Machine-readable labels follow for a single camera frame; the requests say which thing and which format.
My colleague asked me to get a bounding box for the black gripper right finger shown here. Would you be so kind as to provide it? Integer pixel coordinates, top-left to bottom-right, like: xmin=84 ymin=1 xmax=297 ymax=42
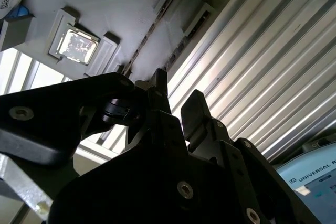
xmin=180 ymin=89 xmax=321 ymax=224

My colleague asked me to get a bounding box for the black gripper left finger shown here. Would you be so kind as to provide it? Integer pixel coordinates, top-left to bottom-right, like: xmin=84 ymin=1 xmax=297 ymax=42
xmin=0 ymin=68 xmax=201 ymax=216

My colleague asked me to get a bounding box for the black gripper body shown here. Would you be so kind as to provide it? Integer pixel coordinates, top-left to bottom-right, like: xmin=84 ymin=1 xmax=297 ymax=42
xmin=48 ymin=131 xmax=239 ymax=224

